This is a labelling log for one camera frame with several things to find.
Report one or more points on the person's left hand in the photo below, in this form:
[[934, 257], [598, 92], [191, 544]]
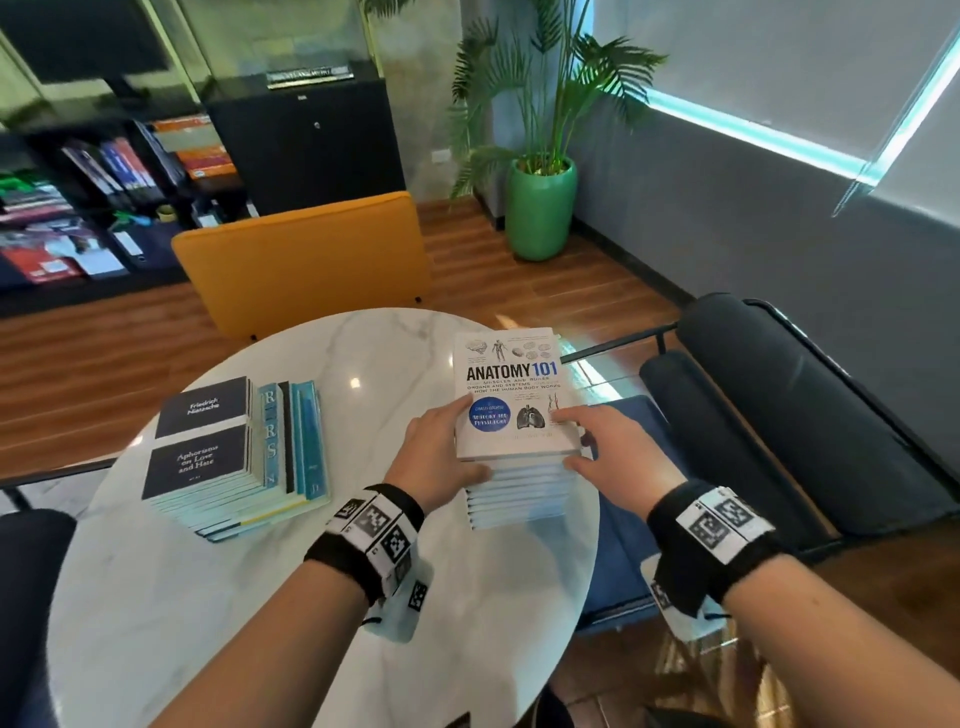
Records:
[[427, 465]]

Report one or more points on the silver plaque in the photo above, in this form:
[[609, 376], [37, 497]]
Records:
[[309, 76]]

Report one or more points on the person's right hand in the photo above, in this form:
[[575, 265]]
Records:
[[630, 457]]

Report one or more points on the green plant pot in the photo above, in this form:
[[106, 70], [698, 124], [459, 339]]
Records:
[[540, 210]]

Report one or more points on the green palm plant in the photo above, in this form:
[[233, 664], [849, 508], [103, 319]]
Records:
[[547, 82]]

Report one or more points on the orange striped boxes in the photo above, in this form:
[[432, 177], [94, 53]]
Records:
[[195, 150]]

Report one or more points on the person's right forearm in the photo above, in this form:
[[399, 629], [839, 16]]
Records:
[[847, 652]]

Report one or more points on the white book with body sketches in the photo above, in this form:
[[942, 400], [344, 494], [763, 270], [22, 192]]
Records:
[[517, 390]]

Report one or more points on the light blue paperback book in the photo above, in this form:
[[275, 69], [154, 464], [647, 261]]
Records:
[[270, 435]]

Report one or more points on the pale roller blind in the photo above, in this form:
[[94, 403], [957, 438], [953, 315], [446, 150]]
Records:
[[787, 67]]

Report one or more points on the red box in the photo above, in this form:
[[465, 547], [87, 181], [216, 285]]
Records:
[[37, 264]]

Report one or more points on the group of white 101 books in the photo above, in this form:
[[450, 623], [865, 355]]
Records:
[[525, 495]]

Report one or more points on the black cabinet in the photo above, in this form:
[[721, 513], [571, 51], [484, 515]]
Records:
[[307, 150]]

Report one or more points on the white wall outlet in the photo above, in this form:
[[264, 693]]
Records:
[[441, 156]]

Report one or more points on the teal hardcover book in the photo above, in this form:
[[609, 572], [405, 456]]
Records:
[[315, 442]]

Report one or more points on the black roll-cushion lounge chair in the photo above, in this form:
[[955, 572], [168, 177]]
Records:
[[810, 420], [30, 600]]

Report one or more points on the white marble table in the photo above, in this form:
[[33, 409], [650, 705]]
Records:
[[187, 600]]

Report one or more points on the grey patterned rug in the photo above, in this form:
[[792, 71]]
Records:
[[52, 491]]

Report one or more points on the row of shelved books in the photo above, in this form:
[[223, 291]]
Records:
[[112, 165]]

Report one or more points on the orange upholstered chair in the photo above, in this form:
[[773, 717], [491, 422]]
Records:
[[300, 262]]

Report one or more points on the blue book with yellow dot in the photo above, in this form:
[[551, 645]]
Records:
[[298, 442]]

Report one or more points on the black wall television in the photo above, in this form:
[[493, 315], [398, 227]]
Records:
[[75, 37]]

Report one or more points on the black bookshelf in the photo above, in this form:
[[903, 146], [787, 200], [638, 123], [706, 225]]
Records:
[[75, 296]]

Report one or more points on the white marker-tagged wrist camera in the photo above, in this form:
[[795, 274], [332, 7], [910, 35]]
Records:
[[667, 607], [401, 607]]

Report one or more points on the black marker-tagged wristband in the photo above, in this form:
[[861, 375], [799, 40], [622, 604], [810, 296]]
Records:
[[360, 540], [697, 555]]

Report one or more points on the group of small black books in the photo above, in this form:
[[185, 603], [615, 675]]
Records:
[[195, 465]]

